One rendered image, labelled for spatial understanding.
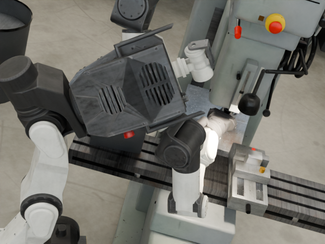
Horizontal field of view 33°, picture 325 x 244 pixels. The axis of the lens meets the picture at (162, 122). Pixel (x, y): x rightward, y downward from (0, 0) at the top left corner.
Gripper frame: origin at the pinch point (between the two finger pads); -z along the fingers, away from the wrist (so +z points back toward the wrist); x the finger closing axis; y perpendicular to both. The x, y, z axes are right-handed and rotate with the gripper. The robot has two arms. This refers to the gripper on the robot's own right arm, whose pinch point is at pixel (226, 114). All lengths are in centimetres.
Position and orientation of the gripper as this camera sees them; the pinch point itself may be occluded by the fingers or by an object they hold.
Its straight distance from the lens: 218.9
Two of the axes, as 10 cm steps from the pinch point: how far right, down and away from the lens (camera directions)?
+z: -4.9, 4.1, -7.7
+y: -2.4, 7.8, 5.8
